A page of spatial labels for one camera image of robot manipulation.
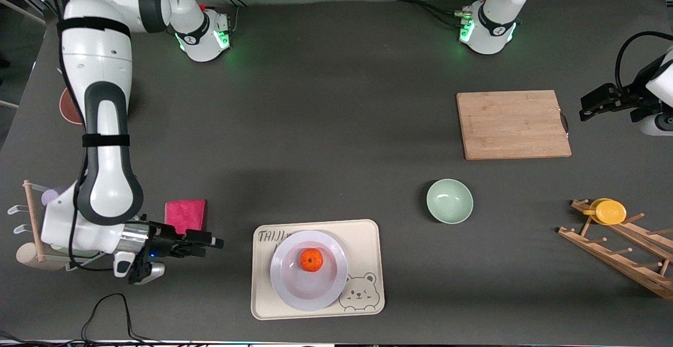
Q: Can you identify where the black base cable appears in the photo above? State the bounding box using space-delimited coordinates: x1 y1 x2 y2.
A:
397 0 468 28
197 0 250 35

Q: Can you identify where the black cable at table edge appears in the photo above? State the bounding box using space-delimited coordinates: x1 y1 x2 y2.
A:
0 293 158 347

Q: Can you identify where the light green bowl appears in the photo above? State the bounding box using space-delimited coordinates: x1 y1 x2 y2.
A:
426 179 474 225

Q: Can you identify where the black left base cable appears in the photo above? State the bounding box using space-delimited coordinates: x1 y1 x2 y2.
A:
397 0 468 28

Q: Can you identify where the purple cup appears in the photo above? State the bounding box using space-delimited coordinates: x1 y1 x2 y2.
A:
41 187 67 207

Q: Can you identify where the wooden peg drying rack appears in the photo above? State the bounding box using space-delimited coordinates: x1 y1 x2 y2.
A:
557 199 673 300

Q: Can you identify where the wooden cutting board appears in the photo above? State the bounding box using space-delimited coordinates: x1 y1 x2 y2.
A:
456 90 573 160

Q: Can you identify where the white round plate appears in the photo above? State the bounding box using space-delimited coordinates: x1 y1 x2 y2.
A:
270 230 349 312

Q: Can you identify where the orange mandarin fruit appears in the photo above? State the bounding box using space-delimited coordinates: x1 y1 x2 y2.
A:
300 249 324 273

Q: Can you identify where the beige cup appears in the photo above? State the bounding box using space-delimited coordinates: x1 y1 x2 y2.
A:
16 243 69 272

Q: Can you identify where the pink folded cloth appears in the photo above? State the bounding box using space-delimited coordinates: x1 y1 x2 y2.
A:
165 199 207 235

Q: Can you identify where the yellow cup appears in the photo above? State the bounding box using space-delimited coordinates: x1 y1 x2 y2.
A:
583 198 627 226

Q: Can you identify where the black right base cable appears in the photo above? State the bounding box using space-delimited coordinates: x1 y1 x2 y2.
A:
197 0 250 35

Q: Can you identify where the beige bear print tray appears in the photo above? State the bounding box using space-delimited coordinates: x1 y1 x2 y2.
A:
251 219 385 320

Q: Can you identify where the white wire cup rack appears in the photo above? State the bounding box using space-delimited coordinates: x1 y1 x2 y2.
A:
7 180 106 272

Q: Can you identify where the pink bowl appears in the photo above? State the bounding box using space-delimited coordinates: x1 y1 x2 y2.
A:
59 87 85 125

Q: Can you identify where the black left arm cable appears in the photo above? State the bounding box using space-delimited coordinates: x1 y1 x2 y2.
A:
615 32 673 90

